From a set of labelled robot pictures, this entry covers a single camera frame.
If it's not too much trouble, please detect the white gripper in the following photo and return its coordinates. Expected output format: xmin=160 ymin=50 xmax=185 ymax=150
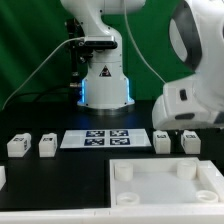
xmin=152 ymin=76 xmax=224 ymax=130

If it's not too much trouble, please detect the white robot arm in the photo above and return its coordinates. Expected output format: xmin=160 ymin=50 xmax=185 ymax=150
xmin=60 ymin=0 xmax=224 ymax=130

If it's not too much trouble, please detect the white AprilTag base sheet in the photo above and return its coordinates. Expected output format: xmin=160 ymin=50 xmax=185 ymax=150
xmin=61 ymin=129 xmax=151 ymax=149

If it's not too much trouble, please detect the white L-shaped obstacle fence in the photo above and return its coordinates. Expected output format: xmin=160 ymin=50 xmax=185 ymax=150
xmin=0 ymin=204 xmax=224 ymax=224

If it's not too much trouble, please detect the white block at left edge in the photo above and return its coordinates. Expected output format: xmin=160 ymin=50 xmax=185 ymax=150
xmin=0 ymin=166 xmax=6 ymax=190

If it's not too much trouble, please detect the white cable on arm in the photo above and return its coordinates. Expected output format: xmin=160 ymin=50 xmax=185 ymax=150
xmin=123 ymin=0 xmax=167 ymax=84

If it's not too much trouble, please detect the grey camera on mount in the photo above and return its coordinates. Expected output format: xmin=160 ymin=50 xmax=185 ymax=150
xmin=84 ymin=36 xmax=117 ymax=50

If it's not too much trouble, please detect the black camera stand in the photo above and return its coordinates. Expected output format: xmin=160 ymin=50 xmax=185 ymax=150
xmin=65 ymin=18 xmax=84 ymax=100

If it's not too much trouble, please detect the white camera cable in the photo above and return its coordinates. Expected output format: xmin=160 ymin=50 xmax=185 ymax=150
xmin=1 ymin=37 xmax=85 ymax=111

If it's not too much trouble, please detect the black cable on table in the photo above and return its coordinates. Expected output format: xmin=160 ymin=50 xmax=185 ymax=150
xmin=3 ymin=87 xmax=83 ymax=108

